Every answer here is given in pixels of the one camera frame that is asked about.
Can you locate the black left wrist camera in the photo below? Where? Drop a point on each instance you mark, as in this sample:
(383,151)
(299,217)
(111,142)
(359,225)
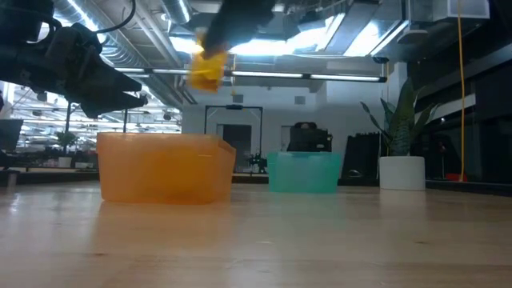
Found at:
(74,42)

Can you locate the orange translucent plastic bin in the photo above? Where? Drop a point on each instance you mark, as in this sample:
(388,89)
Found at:
(164,168)

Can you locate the green snake plant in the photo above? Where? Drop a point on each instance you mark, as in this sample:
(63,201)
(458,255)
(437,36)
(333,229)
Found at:
(400,124)

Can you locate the white round plant pot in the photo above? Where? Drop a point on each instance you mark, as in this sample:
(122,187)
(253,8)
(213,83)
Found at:
(402,174)

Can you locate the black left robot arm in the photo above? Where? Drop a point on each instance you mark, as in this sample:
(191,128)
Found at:
(20,20)

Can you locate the black equipment box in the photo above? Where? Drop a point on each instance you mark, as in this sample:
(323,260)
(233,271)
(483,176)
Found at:
(310,138)

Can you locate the small background plant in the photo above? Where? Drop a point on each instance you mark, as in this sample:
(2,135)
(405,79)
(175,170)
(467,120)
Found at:
(66,140)

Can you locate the dark monitor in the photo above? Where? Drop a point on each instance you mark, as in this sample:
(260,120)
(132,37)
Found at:
(10,134)

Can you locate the small black tripod device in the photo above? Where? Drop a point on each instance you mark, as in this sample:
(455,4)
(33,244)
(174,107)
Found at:
(258,161)

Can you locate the small white pot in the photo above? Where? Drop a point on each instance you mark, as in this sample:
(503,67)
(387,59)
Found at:
(65,162)

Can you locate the orange pill bottle white cap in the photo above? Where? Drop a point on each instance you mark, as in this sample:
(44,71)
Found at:
(208,74)

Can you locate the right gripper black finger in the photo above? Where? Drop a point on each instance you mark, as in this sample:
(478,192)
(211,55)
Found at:
(220,40)

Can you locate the long ceiling light tube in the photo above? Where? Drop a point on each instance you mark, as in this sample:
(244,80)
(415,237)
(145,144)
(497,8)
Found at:
(266,74)

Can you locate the black door frame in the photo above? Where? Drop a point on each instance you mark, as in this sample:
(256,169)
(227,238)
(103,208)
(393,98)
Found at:
(234,107)

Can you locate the teal translucent plastic bin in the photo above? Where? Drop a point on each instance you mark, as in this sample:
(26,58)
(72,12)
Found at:
(304,172)

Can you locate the black panel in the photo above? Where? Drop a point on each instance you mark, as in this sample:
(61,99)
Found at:
(362,158)

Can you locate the silver ventilation duct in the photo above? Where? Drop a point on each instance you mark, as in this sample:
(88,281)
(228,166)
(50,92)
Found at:
(132,44)

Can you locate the red object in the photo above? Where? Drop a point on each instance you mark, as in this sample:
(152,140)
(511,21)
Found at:
(456,177)

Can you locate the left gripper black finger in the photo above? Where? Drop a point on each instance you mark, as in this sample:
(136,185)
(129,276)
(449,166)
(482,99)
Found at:
(116,105)
(120,82)

